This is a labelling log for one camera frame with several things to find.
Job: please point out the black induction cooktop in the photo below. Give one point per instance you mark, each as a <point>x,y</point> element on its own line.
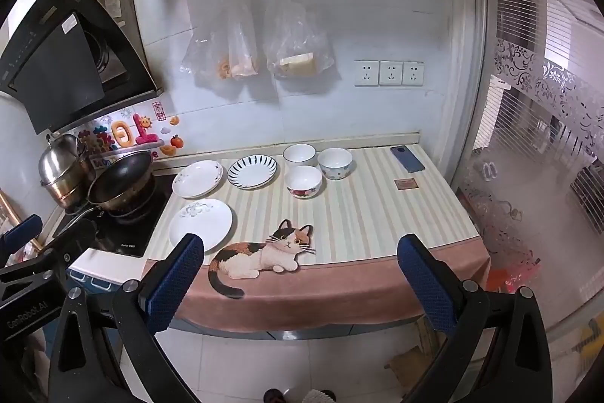
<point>137,234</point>

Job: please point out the clear plastic bag white contents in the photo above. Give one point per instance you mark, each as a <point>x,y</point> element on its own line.
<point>295,53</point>

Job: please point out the clear plastic bag orange contents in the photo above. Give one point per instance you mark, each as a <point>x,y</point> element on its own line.
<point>240,53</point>

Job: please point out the stainless steel pot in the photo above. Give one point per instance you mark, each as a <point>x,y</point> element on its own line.
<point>61,167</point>

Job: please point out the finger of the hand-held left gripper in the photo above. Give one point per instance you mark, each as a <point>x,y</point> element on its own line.
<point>21,229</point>
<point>71,237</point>

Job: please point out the blue smartphone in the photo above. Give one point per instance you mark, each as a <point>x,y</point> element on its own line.
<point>407,158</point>

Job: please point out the black range hood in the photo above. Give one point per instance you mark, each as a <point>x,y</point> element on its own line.
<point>61,53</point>

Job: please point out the blue base cabinet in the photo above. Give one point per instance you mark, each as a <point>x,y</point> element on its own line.
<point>94,282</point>

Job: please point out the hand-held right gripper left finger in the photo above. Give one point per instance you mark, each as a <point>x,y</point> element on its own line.
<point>174,285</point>

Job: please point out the red plastic bag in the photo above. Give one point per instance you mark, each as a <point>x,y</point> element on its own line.
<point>514,276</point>

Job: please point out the white wall socket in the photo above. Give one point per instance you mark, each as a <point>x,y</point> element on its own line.
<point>413,73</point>
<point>390,73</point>
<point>366,73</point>

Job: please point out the black frying pan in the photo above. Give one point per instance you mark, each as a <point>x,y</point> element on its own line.
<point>120,177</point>

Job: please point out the colourful wall stickers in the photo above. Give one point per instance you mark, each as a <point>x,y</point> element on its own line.
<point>125,131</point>

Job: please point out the cardboard box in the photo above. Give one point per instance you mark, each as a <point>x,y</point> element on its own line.
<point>410,365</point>

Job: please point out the white plate with striped rim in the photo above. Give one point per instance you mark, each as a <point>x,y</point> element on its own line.
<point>252,171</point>

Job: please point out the patterned glass sliding door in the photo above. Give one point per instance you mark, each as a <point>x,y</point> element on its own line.
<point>542,101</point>

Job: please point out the white bowl with blue print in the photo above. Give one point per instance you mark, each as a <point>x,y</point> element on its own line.
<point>335,163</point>

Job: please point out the white plate with grey print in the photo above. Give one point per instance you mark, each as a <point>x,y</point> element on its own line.
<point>200,224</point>
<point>198,178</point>

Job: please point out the brown tablecloth label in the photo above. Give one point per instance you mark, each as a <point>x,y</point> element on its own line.
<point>406,184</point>

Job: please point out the white bowl with dark rim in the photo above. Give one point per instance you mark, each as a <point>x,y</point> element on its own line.
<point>299,155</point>

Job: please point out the striped tablecloth with cat print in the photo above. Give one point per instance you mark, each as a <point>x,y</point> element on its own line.
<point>368,219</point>

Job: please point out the pair of white slippers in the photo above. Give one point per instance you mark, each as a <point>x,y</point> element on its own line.
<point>488,170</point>

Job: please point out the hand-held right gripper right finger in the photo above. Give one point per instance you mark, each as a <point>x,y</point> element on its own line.
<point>426,285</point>

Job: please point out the white bowl with red print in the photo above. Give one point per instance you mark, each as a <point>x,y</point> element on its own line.
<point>303,182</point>

